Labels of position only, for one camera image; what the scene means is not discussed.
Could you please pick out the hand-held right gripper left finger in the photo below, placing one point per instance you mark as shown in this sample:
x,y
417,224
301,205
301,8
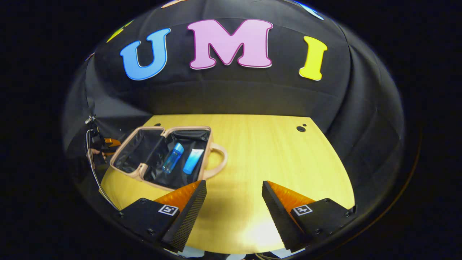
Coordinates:
x,y
186,220

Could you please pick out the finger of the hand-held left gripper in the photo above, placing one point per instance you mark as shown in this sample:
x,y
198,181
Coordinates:
x,y
112,142

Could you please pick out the blue skincare bottle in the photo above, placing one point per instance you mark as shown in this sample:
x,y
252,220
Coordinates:
x,y
172,158

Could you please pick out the blue skincare tube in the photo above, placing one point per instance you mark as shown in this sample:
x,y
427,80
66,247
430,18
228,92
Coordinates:
x,y
193,161

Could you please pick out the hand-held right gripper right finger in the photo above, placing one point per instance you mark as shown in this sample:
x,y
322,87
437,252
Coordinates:
x,y
279,220

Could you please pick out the pink suitcase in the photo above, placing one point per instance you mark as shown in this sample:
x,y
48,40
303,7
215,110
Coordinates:
x,y
213,159

